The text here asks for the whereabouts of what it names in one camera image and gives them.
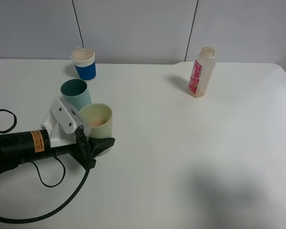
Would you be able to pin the blue paper cup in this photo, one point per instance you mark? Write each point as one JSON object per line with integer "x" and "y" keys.
{"x": 83, "y": 59}

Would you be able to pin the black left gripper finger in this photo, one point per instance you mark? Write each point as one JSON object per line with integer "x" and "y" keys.
{"x": 100, "y": 145}

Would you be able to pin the pink label drink bottle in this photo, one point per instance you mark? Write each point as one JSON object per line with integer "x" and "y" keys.
{"x": 202, "y": 72}

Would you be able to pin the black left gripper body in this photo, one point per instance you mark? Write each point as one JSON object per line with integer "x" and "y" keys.
{"x": 81, "y": 151}

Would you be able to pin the teal plastic cup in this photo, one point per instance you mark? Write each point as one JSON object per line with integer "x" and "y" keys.
{"x": 76, "y": 93}

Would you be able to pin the light green plastic cup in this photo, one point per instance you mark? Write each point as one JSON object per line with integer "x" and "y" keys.
{"x": 99, "y": 118}

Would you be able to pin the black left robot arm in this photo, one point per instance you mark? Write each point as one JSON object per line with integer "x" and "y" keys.
{"x": 24, "y": 147}

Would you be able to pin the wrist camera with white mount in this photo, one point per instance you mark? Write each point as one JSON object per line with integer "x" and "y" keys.
{"x": 62, "y": 122}

